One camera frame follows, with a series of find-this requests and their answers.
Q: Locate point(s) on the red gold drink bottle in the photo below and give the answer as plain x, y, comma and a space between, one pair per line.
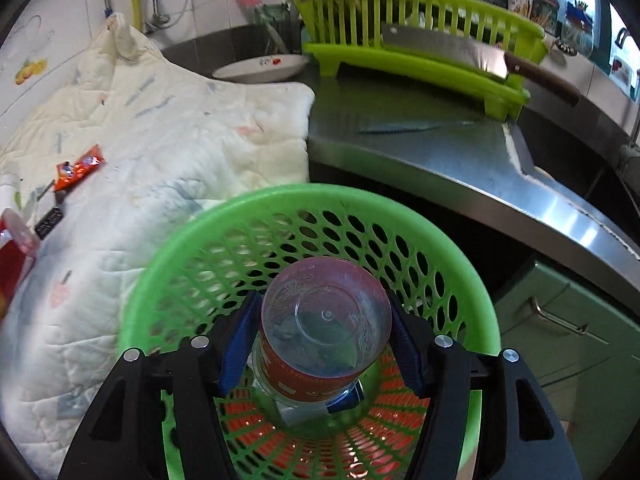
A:
19, 247

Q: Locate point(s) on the green plastic waste basket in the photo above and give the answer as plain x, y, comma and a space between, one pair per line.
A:
207, 268

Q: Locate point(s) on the green dish rack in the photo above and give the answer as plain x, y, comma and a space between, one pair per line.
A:
357, 33

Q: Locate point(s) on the steel sink basin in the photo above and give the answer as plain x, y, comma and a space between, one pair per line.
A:
580, 148

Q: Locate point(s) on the black small wrapper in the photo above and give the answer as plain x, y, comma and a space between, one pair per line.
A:
48, 222

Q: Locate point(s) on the green cabinet doors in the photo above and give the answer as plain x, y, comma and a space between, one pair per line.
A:
584, 354

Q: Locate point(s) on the white ceramic bowl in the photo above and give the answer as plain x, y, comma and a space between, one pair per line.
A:
263, 70

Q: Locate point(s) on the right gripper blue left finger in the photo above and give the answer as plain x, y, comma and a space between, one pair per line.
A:
121, 434

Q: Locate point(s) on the green utensil holder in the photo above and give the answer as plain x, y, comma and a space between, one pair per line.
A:
280, 25

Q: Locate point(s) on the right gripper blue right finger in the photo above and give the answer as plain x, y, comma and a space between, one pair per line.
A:
520, 435

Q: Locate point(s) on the cleaver with wooden handle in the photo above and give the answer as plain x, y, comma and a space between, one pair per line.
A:
475, 56

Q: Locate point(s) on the white quilted cloth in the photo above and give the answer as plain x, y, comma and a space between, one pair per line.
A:
174, 144

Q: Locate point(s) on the blue silver can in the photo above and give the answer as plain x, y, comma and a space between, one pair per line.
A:
295, 414

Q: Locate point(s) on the red plastic stool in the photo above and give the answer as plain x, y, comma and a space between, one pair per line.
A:
372, 441

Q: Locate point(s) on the white paper cup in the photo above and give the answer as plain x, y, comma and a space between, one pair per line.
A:
10, 195

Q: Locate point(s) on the orange snack wrapper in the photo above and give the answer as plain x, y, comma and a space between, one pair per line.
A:
69, 174

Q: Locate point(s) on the red cup with clear lid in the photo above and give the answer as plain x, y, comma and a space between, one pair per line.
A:
323, 322

